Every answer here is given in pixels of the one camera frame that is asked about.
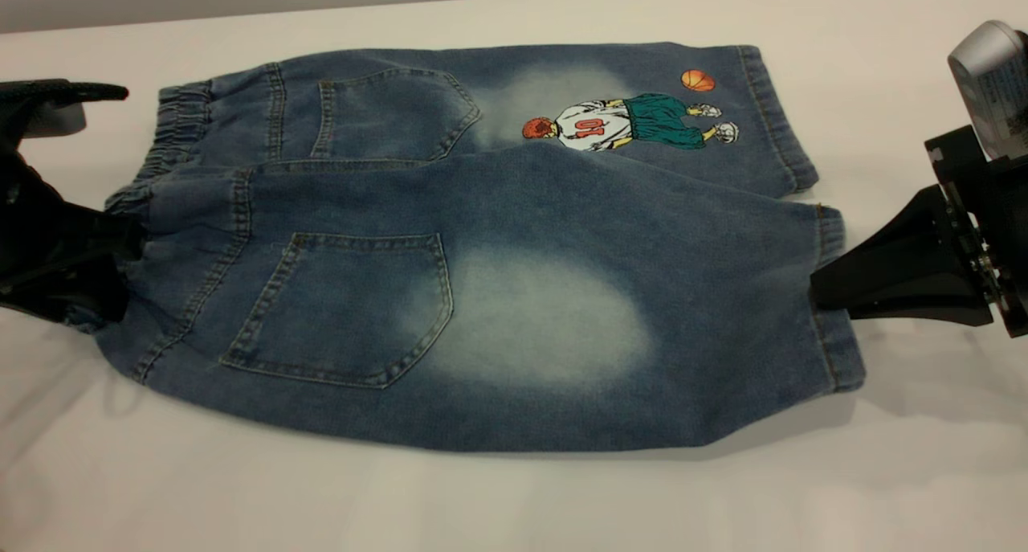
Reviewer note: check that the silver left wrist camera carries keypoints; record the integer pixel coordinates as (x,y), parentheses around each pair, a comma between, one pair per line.
(56,122)

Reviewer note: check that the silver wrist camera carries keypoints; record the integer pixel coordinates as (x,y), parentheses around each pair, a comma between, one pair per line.
(56,122)
(996,86)

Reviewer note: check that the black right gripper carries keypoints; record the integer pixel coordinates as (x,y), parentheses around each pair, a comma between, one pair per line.
(1000,231)

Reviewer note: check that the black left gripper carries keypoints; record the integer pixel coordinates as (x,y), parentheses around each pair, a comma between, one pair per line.
(32,231)

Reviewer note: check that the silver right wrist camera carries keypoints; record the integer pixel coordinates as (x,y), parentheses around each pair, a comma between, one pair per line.
(996,86)

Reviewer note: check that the blue denim shorts basketball print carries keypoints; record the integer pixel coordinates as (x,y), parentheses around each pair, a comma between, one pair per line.
(562,214)

